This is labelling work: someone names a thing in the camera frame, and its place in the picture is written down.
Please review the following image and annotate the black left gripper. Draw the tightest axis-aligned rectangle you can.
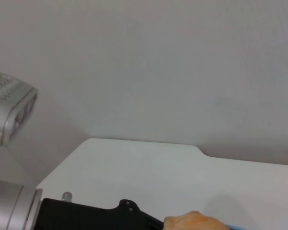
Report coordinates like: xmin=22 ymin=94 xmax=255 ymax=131
xmin=32 ymin=197 xmax=166 ymax=230

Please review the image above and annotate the ridged orange bread loaf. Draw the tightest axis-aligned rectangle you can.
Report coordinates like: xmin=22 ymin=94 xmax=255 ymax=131
xmin=163 ymin=210 xmax=228 ymax=230

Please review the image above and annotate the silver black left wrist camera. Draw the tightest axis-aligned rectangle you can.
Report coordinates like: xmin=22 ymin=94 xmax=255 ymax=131
xmin=0 ymin=69 xmax=39 ymax=147

